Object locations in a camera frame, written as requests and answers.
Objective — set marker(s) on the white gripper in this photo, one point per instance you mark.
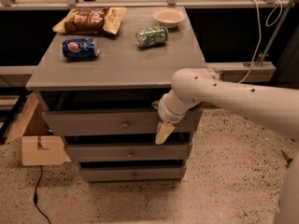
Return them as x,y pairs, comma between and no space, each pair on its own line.
165,112

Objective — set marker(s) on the grey top drawer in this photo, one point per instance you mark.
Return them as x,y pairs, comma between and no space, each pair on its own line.
76,123

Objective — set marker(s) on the grey drawer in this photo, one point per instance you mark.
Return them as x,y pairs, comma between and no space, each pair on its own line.
76,123
115,174
129,152

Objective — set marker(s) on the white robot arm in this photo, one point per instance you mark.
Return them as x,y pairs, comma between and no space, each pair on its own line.
274,108

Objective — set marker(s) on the grey middle drawer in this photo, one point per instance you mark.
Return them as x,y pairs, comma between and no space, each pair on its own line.
129,152

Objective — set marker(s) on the grey bottom drawer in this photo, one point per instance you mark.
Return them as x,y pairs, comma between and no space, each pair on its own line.
115,174

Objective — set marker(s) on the grey drawer cabinet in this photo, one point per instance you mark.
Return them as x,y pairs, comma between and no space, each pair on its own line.
122,77

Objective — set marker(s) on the green soda can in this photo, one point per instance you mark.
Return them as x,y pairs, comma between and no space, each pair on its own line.
151,36

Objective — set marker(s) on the white bowl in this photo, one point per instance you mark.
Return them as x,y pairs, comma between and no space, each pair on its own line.
169,17

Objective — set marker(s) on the blue pepsi can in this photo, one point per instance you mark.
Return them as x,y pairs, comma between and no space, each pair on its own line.
80,48

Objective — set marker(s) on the black floor tool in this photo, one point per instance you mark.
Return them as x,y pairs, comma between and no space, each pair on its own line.
287,158

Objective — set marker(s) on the wooden box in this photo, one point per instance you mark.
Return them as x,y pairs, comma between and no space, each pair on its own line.
38,146

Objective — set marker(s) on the brown yellow chip bag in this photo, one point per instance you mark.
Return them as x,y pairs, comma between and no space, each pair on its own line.
87,21

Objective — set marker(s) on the metal stand pole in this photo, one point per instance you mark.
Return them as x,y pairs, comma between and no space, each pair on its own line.
257,60

